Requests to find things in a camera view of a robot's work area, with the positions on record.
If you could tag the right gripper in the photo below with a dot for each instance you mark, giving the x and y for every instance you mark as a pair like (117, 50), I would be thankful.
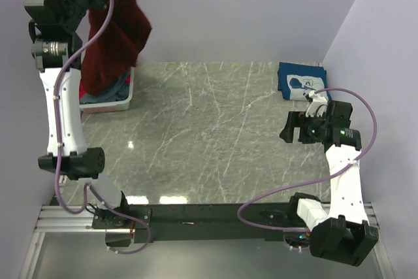
(302, 129)

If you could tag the dark red t shirt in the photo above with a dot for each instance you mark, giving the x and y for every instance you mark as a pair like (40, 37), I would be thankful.
(117, 49)

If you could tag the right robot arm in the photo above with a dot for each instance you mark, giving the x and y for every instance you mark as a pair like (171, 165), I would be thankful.
(343, 232)

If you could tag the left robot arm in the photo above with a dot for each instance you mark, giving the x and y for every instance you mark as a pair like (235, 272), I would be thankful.
(60, 30)

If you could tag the folded blue t shirt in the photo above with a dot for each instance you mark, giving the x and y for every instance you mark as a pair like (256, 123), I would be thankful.
(296, 81)

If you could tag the grey blue t shirt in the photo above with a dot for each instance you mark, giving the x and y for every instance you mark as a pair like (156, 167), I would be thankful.
(115, 91)

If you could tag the pink red t shirt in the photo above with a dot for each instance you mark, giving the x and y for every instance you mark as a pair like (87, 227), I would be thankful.
(82, 91)

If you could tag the white plastic laundry basket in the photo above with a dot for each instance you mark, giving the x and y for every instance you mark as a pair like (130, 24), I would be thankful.
(114, 106)

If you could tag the black base beam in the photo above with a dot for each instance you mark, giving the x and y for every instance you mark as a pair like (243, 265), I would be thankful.
(197, 222)

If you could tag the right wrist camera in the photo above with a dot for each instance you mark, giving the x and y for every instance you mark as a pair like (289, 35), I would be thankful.
(318, 105)

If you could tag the aluminium rail frame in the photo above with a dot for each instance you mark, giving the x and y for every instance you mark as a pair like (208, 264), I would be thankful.
(54, 219)

